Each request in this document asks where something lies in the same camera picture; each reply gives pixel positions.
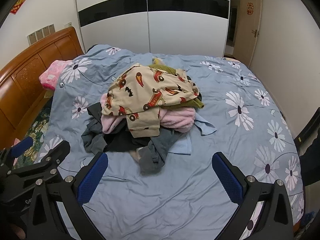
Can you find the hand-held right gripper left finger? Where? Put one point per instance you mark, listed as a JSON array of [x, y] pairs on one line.
[[92, 177]]

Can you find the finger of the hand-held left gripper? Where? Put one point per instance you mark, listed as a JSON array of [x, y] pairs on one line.
[[23, 145], [56, 153]]

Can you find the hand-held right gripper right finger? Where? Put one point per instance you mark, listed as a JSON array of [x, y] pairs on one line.
[[227, 180]]

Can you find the cream car print top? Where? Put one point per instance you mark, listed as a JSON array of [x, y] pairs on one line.
[[140, 90]]

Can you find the dark floral bed sheet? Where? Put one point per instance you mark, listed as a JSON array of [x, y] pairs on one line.
[[37, 127]]

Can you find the dark grey garment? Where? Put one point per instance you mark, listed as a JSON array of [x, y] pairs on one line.
[[95, 135]]

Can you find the black garment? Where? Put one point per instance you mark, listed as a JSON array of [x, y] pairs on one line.
[[122, 142]]

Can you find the blue floral blanket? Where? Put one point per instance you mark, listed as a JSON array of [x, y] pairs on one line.
[[175, 192]]

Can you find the light blue shirt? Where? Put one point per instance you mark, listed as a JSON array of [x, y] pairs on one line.
[[202, 126]]

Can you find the wooden headboard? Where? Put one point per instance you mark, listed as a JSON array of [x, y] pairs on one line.
[[25, 80]]

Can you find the grey pants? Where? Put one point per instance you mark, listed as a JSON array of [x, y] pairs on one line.
[[160, 150]]

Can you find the pink pillow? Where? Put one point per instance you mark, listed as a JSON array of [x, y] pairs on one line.
[[53, 73]]

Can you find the pink fleece garment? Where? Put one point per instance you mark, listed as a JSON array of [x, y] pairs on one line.
[[175, 120]]

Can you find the olive green sweater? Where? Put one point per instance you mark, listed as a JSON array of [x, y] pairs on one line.
[[195, 103]]

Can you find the yellow cloth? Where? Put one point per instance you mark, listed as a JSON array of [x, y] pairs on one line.
[[157, 61]]

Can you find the beige door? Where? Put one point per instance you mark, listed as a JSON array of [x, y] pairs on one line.
[[246, 37]]

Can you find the white wardrobe with black stripe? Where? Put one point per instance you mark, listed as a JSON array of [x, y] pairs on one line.
[[175, 30]]

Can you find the red door decoration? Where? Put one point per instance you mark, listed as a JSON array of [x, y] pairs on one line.
[[249, 8]]

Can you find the wall switch panel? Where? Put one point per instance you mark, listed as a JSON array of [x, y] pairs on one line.
[[41, 33]]

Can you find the white wall socket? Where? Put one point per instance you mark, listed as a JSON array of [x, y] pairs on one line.
[[68, 24]]

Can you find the red wall banner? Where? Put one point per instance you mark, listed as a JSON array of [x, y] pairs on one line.
[[20, 3]]

